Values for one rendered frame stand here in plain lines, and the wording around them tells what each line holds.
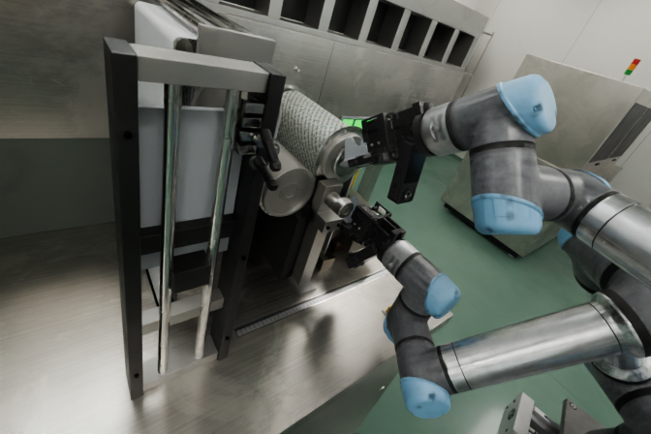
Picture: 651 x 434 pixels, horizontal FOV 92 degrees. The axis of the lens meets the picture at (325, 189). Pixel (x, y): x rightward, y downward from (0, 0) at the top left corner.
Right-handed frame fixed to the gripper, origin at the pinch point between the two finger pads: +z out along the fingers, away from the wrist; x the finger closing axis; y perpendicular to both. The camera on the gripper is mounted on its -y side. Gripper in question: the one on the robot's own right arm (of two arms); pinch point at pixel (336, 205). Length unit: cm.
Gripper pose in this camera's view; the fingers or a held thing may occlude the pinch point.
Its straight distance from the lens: 81.7
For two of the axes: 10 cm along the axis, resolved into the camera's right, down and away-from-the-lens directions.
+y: 2.7, -8.3, -4.9
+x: -7.8, 1.1, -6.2
